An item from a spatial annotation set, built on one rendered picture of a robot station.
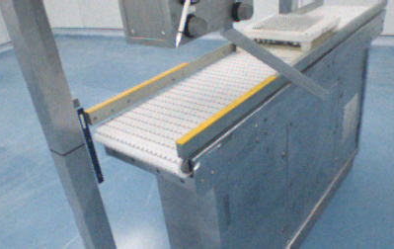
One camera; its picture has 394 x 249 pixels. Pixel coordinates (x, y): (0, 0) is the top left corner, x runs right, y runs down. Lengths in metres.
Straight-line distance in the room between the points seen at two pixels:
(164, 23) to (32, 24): 0.31
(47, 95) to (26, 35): 0.12
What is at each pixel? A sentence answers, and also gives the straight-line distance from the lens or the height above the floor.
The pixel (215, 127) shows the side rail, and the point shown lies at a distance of 0.68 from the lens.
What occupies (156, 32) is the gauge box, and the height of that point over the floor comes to 1.06.
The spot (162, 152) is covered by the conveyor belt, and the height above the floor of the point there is 0.82.
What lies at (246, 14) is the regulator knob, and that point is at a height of 1.05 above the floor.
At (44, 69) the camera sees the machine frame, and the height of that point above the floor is 0.98.
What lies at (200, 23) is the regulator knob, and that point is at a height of 1.07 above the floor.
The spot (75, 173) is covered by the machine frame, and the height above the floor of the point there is 0.74.
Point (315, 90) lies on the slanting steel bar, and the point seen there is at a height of 0.85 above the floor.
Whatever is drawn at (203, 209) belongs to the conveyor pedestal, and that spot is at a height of 0.59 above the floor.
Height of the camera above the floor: 1.17
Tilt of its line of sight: 27 degrees down
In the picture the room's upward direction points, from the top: 8 degrees counter-clockwise
